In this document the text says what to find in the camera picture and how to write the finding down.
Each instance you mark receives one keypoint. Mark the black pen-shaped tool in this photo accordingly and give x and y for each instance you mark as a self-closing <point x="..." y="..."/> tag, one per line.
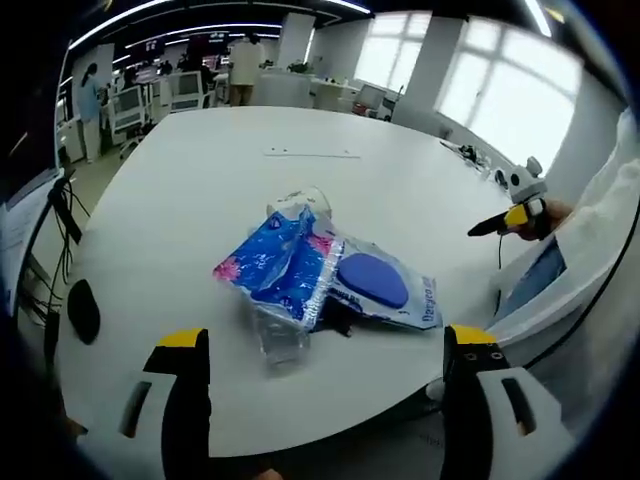
<point x="487" y="226"/>

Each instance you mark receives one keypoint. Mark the person's right hand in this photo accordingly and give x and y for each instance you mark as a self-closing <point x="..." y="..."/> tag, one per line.
<point x="552" y="220"/>

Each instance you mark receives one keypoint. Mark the person's blue jeans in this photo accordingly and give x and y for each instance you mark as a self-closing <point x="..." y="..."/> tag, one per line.
<point x="540" y="267"/>

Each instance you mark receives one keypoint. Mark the small clutter of dark items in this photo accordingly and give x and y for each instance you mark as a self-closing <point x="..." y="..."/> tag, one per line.
<point x="470" y="151"/>

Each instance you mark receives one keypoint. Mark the white workstation cabinet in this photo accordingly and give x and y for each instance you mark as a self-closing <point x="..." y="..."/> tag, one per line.
<point x="186" y="92"/>
<point x="129" y="109"/>

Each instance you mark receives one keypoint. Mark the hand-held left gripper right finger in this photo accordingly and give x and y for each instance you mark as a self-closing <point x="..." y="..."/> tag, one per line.
<point x="470" y="400"/>

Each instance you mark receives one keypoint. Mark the large window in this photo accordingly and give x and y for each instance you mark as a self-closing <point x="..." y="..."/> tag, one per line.
<point x="510" y="95"/>
<point x="395" y="55"/>

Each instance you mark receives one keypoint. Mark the white strip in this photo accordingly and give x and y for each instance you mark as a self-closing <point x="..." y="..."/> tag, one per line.
<point x="311" y="154"/>

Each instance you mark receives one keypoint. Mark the black computer mouse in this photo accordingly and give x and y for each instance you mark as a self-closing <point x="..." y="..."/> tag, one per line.
<point x="84" y="311"/>

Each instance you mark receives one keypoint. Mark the white table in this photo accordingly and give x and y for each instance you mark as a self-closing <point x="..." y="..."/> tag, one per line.
<point x="300" y="200"/>

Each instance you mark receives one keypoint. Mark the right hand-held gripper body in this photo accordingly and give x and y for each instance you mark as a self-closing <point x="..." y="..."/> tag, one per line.
<point x="526" y="184"/>

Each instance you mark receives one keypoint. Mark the blue floral tissue packet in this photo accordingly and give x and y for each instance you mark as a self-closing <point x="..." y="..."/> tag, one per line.
<point x="272" y="272"/>

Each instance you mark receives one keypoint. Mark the clear packet with blue sponge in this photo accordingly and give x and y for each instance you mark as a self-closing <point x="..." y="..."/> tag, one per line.
<point x="372" y="285"/>

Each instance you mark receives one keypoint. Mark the green potted plant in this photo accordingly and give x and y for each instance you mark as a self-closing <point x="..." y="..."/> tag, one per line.
<point x="300" y="67"/>

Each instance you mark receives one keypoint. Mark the clear plastic bag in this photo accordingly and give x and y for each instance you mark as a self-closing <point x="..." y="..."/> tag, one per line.
<point x="282" y="340"/>

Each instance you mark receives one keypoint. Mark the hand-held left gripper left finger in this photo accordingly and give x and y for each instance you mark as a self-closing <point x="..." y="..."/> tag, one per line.
<point x="187" y="400"/>

